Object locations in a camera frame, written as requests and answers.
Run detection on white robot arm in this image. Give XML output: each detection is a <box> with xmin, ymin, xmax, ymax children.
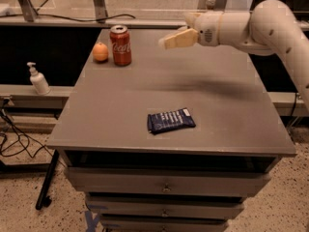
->
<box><xmin>159</xmin><ymin>0</ymin><xmax>309</xmax><ymax>108</ymax></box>

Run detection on middle grey drawer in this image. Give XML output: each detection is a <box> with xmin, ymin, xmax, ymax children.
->
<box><xmin>86</xmin><ymin>196</ymin><xmax>244</xmax><ymax>219</ymax></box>

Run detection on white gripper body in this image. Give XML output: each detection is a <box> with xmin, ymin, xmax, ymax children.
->
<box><xmin>194</xmin><ymin>11</ymin><xmax>223</xmax><ymax>46</ymax></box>

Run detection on red coke can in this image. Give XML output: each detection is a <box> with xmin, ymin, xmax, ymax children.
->
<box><xmin>110</xmin><ymin>25</ymin><xmax>131</xmax><ymax>66</ymax></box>

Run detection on dark blue snack packet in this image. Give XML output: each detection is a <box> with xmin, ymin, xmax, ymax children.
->
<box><xmin>147</xmin><ymin>108</ymin><xmax>196</xmax><ymax>134</ymax></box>

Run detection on black cable on ledge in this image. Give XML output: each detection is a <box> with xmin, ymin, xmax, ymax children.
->
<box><xmin>0</xmin><ymin>13</ymin><xmax>136</xmax><ymax>23</ymax></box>

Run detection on middle metal bracket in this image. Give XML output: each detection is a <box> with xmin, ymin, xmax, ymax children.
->
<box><xmin>93</xmin><ymin>0</ymin><xmax>108</xmax><ymax>21</ymax></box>

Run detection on white pump soap bottle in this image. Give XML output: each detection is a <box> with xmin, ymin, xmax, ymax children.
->
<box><xmin>27</xmin><ymin>62</ymin><xmax>50</xmax><ymax>95</ymax></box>

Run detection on orange fruit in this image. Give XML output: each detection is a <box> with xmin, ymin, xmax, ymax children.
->
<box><xmin>92</xmin><ymin>43</ymin><xmax>108</xmax><ymax>62</ymax></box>

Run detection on black stand leg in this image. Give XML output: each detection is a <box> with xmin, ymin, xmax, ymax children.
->
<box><xmin>35</xmin><ymin>151</ymin><xmax>59</xmax><ymax>211</ymax></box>

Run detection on black floor cables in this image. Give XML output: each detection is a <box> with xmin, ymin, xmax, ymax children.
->
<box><xmin>0</xmin><ymin>95</ymin><xmax>54</xmax><ymax>158</ymax></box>

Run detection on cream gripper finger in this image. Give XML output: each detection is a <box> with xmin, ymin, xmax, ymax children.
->
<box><xmin>158</xmin><ymin>28</ymin><xmax>199</xmax><ymax>49</ymax></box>
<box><xmin>184</xmin><ymin>13</ymin><xmax>203</xmax><ymax>28</ymax></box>

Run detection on left metal bracket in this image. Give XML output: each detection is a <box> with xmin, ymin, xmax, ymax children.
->
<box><xmin>17</xmin><ymin>0</ymin><xmax>37</xmax><ymax>22</ymax></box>

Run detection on bottom grey drawer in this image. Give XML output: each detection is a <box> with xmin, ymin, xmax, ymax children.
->
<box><xmin>100</xmin><ymin>217</ymin><xmax>228</xmax><ymax>232</ymax></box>

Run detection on grey drawer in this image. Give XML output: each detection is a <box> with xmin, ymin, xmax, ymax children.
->
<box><xmin>86</xmin><ymin>196</ymin><xmax>244</xmax><ymax>219</ymax></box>
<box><xmin>100</xmin><ymin>217</ymin><xmax>228</xmax><ymax>232</ymax></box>
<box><xmin>65</xmin><ymin>167</ymin><xmax>270</xmax><ymax>197</ymax></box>

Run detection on top grey drawer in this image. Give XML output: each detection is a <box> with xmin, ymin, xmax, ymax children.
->
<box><xmin>65</xmin><ymin>167</ymin><xmax>270</xmax><ymax>197</ymax></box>

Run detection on grey drawer cabinet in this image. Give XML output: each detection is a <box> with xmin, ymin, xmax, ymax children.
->
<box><xmin>48</xmin><ymin>29</ymin><xmax>295</xmax><ymax>232</ymax></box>

